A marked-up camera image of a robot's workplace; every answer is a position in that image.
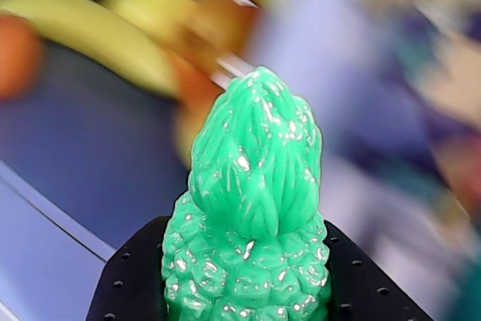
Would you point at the green toy pineapple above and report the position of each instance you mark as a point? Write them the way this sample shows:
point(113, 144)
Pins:
point(251, 200)

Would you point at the yellow toy banana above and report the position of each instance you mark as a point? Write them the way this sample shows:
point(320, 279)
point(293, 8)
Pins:
point(86, 31)
point(180, 1)

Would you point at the light blue cabinet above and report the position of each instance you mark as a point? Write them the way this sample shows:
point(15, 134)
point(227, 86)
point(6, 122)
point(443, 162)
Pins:
point(41, 246)

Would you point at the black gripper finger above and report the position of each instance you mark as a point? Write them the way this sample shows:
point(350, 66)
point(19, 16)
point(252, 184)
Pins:
point(131, 279)
point(364, 283)

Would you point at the orange toy fruit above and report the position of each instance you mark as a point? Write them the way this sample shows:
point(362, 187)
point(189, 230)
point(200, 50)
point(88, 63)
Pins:
point(17, 56)
point(199, 84)

